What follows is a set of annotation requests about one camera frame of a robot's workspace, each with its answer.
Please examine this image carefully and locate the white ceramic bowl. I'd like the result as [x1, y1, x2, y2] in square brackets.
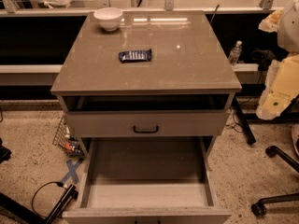
[93, 7, 122, 32]

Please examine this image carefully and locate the black office chair base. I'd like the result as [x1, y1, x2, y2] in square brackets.
[250, 145, 299, 217]

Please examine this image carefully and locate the grey middle drawer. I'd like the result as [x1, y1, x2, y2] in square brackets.
[64, 111, 229, 138]

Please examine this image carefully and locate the black cable on floor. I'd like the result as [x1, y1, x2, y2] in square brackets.
[31, 180, 68, 211]

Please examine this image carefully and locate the wire mesh basket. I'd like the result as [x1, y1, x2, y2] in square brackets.
[52, 118, 84, 157]

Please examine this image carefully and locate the clear plastic water bottle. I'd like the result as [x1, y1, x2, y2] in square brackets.
[228, 41, 243, 66]

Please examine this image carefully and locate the black stand leg left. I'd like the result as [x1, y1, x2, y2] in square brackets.
[0, 182, 78, 224]

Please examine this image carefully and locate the grey drawer cabinet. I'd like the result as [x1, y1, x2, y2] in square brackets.
[51, 11, 241, 150]

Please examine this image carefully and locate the black table leg right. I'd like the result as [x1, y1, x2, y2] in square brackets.
[232, 97, 256, 145]

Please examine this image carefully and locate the black drawer handle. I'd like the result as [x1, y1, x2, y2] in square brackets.
[133, 125, 160, 133]

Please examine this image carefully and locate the black bag on ledge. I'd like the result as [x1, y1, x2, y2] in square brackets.
[250, 49, 277, 71]

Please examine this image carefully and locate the grey open bottom drawer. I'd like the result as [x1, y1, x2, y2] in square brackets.
[63, 137, 231, 224]

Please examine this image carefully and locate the blue snack bar wrapper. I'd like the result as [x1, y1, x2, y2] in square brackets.
[119, 49, 152, 63]

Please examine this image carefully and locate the white yellow robot arm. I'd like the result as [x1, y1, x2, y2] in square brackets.
[256, 0, 299, 120]

